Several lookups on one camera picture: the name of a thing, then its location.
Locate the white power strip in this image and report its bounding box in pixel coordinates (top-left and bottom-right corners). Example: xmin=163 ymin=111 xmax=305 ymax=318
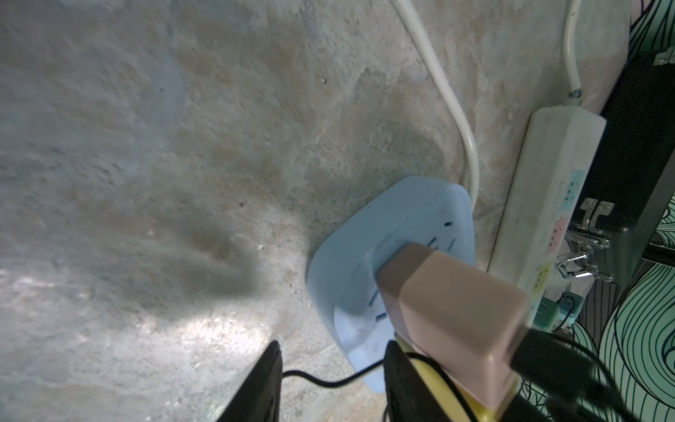
xmin=488 ymin=105 xmax=606 ymax=325

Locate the teal charger adapter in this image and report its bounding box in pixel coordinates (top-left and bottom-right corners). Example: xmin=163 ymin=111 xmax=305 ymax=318
xmin=533 ymin=291 xmax=585 ymax=332

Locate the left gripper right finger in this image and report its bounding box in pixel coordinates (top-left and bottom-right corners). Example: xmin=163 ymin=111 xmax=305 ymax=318
xmin=383 ymin=341 xmax=450 ymax=422

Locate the beige charger adapter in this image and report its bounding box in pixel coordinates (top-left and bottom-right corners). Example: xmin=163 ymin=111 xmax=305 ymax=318
xmin=376 ymin=243 xmax=530 ymax=409

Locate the blue shaver cable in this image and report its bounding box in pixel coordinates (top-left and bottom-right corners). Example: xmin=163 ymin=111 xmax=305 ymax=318
xmin=281 ymin=358 xmax=476 ymax=422

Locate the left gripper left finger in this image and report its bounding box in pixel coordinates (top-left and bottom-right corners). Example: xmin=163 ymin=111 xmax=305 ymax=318
xmin=216 ymin=340 xmax=283 ymax=422

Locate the white power cord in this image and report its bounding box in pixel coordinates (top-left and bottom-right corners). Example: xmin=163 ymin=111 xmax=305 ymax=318
xmin=389 ymin=0 xmax=584 ymax=212

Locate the black briefcase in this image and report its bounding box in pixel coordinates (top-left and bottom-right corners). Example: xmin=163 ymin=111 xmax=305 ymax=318
xmin=557 ymin=47 xmax=674 ymax=286

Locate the light blue socket cube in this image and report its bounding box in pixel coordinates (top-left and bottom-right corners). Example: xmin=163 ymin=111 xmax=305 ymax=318
xmin=307 ymin=176 xmax=476 ymax=372

